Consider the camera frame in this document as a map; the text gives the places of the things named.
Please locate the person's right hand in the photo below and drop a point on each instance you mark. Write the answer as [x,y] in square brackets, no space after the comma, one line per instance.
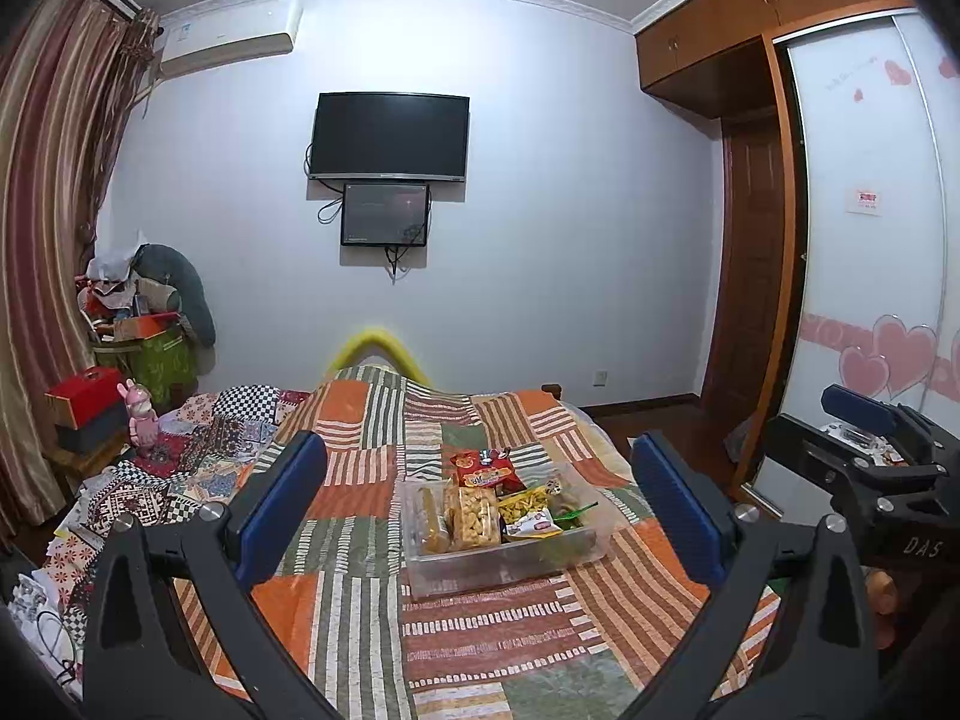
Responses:
[883,592]

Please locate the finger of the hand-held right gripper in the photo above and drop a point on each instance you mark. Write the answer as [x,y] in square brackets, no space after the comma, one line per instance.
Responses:
[814,457]
[862,405]

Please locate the black wall television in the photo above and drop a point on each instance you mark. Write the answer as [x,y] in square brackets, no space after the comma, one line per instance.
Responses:
[390,136]

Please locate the green candy packet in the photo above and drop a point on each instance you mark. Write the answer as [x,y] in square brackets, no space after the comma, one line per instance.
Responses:
[574,519]

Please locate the wooden door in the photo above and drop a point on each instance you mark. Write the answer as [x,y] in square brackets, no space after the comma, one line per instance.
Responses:
[750,262]

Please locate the orange green striped patchwork quilt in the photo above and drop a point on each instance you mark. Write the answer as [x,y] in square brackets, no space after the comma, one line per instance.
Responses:
[360,465]

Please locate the clear bag of brown pastries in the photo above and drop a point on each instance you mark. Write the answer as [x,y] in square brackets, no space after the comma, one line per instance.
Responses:
[574,493]

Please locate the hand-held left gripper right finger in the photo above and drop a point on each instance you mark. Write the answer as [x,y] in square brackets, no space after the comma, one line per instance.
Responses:
[679,510]

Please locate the pile of clutter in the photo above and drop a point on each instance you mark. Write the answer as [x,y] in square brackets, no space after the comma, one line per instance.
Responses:
[120,300]

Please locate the striped curtain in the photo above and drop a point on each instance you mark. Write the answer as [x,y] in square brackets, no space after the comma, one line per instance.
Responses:
[45,240]

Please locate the small wall monitor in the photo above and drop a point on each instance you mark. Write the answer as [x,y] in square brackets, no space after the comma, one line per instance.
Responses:
[386,214]

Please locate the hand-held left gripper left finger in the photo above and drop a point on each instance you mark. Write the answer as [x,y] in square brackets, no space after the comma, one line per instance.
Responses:
[281,510]

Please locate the yellow curved foam object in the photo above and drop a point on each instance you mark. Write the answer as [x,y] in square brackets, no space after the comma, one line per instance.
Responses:
[371,341]

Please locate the pink rabbit toy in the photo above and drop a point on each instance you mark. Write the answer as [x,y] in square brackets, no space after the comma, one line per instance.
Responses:
[141,420]

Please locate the long tube of biscuits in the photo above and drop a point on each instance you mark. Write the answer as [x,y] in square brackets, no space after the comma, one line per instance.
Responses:
[433,521]

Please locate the red box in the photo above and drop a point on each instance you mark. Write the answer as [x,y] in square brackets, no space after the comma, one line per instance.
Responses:
[86,394]

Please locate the wall socket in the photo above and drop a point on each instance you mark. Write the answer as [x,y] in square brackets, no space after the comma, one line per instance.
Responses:
[601,377]

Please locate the clear plastic storage container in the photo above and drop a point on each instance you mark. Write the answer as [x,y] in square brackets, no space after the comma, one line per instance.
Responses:
[480,574]

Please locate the white air conditioner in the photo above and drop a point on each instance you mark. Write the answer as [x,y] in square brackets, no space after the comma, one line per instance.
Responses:
[225,41]

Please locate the dark box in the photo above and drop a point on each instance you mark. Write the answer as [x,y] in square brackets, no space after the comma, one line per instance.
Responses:
[94,435]

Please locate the red label sticker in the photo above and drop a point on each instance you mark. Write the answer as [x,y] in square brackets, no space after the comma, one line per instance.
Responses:
[869,201]

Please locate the yellow snack bag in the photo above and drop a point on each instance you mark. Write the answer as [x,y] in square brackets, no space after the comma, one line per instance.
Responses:
[529,514]

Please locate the clear pack of round crackers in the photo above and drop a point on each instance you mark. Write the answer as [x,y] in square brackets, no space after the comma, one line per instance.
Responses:
[472,521]

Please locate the red snack bag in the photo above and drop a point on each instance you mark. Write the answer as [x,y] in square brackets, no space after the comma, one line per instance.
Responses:
[487,471]

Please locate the wardrobe with heart sliding door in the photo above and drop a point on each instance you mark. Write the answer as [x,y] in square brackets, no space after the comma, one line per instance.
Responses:
[862,127]

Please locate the checkered printed cloth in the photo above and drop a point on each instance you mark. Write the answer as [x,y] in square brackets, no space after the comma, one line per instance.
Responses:
[202,435]

